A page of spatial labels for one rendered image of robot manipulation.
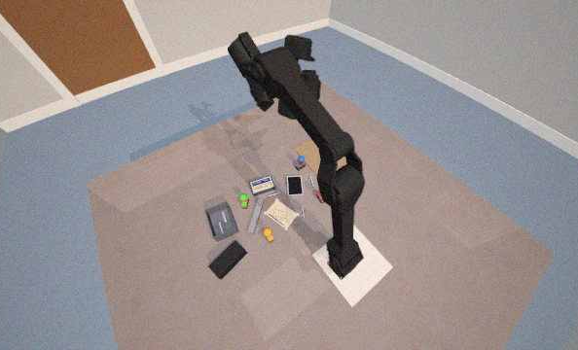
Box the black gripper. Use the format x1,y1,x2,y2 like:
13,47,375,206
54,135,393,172
277,35,315,120

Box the cream rectangular tin with blue label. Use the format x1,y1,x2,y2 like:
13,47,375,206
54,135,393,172
249,175,275,196

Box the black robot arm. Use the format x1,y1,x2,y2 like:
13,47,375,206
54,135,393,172
228,31,365,280

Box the cream paper card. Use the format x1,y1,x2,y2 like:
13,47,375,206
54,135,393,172
264,198,300,230

